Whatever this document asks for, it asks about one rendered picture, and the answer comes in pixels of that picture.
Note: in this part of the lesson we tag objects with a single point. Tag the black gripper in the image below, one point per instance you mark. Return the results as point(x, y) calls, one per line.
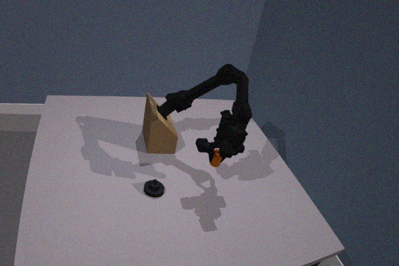
point(204, 146)

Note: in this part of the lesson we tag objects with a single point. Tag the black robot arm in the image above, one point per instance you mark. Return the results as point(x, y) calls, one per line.
point(232, 125)

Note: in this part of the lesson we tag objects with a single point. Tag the orange cylinder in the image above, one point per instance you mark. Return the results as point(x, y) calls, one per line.
point(216, 158)

